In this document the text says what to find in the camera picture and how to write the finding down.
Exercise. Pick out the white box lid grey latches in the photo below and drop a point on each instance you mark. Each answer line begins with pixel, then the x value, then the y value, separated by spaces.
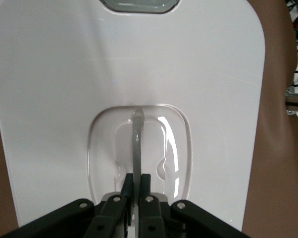
pixel 64 99

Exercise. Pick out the metal table edge bracket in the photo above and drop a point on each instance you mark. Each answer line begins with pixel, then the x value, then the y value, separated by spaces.
pixel 296 95

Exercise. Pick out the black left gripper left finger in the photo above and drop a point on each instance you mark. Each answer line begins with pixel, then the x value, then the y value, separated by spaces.
pixel 114 218

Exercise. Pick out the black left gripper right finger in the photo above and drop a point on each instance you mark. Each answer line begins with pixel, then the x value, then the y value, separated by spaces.
pixel 150 218

